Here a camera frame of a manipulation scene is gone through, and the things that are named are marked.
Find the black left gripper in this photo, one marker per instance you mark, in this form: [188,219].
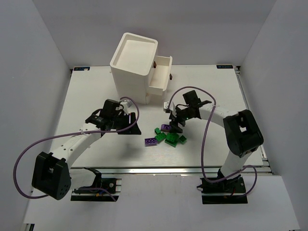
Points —
[127,124]

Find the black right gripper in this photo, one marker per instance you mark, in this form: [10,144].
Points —
[177,120]

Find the purple 2x2 lego brick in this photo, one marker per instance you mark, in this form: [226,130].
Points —
[165,127]

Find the purple 2x3 lego brick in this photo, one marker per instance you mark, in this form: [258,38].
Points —
[150,142]

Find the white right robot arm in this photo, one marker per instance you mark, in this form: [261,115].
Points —
[242,133]

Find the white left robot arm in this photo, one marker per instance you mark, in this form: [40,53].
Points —
[53,173]

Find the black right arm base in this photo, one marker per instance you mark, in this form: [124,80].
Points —
[223,193]

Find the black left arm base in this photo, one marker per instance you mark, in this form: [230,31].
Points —
[89,185]

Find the green 2x2 lego stacked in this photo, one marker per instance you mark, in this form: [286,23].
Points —
[172,137]

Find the green 2x2 lego rightmost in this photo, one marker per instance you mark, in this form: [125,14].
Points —
[182,139]

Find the green 2x2 lego brick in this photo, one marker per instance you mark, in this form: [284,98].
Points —
[160,137]

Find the green 2x3 lego plate brick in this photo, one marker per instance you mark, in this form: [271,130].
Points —
[171,143]

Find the small green lego brick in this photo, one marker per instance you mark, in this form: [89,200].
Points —
[157,131]

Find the white drawer cabinet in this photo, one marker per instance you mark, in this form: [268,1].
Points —
[132,66]

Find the blue label sticker right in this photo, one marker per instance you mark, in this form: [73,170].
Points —
[224,66]

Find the blue label sticker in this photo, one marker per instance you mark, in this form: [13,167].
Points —
[224,66]
[84,68]

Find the blue label sticker left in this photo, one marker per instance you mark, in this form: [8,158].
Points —
[84,68]

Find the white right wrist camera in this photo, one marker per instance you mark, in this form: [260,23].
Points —
[168,107]

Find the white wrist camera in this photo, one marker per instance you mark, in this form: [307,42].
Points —
[126,103]
[168,107]

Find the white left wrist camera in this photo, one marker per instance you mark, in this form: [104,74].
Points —
[126,103]

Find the aluminium front rail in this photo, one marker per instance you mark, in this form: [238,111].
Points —
[175,170]

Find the aluminium rail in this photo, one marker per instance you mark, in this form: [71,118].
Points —
[175,170]
[248,97]

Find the aluminium right rail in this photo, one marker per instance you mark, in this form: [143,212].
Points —
[248,97]

